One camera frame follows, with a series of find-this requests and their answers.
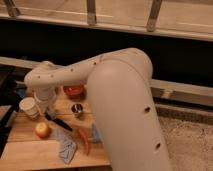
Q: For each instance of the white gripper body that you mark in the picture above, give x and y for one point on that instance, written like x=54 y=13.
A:
x=44 y=98

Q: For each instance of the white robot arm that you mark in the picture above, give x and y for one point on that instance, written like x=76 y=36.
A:
x=120 y=98

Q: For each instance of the red bowl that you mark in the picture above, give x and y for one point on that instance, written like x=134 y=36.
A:
x=73 y=91

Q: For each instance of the yellow red apple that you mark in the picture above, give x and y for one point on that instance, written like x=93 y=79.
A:
x=42 y=130

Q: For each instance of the small metal cup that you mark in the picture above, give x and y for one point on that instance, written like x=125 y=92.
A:
x=77 y=110

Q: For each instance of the black chair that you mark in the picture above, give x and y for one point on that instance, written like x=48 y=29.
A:
x=8 y=97

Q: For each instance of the wooden board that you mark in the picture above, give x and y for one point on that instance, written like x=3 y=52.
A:
x=25 y=151

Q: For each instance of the blue grey cloth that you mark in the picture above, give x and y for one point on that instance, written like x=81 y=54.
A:
x=67 y=146

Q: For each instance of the blue sponge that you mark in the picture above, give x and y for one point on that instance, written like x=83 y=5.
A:
x=95 y=134

